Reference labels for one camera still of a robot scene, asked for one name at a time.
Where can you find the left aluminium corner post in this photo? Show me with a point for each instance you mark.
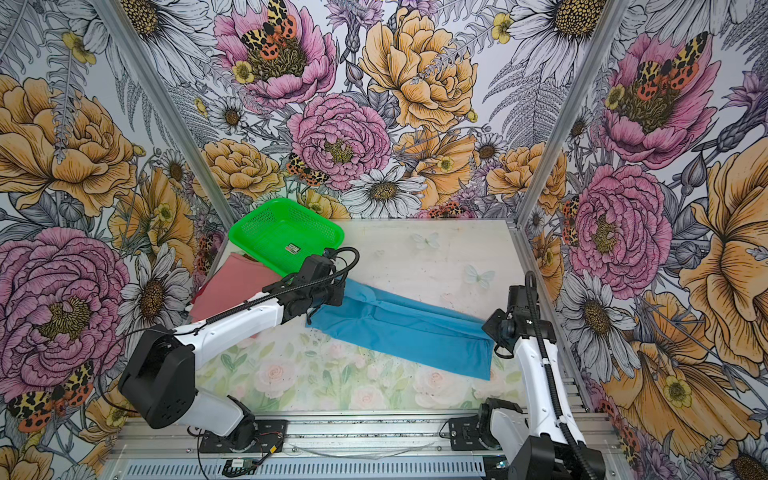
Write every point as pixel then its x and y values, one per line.
pixel 130 45

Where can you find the small label in basket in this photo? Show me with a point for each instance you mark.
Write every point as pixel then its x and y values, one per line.
pixel 292 248

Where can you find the blue t shirt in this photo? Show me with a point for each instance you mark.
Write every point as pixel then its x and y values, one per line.
pixel 418 332

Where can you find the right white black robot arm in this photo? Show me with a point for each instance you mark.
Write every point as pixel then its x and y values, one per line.
pixel 542 440

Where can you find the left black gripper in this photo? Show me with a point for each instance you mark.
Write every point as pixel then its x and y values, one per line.
pixel 336 300

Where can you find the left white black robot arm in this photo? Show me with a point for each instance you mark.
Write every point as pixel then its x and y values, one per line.
pixel 160 382

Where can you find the green plastic basket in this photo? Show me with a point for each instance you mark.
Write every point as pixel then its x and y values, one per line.
pixel 264 233

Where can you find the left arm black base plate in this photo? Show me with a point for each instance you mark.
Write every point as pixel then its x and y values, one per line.
pixel 264 436

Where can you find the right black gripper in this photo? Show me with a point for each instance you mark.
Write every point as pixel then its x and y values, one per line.
pixel 490 328

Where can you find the right aluminium corner post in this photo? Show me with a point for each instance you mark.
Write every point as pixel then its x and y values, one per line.
pixel 599 48

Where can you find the folded red t shirt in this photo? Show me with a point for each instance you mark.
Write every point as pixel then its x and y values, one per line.
pixel 238 280

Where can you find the aluminium front rail frame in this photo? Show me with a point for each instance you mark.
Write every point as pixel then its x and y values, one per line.
pixel 317 445

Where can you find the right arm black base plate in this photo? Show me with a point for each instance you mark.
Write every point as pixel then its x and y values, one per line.
pixel 465 434

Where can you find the aluminium corner post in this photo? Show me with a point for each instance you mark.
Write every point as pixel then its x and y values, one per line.
pixel 599 48
pixel 130 45

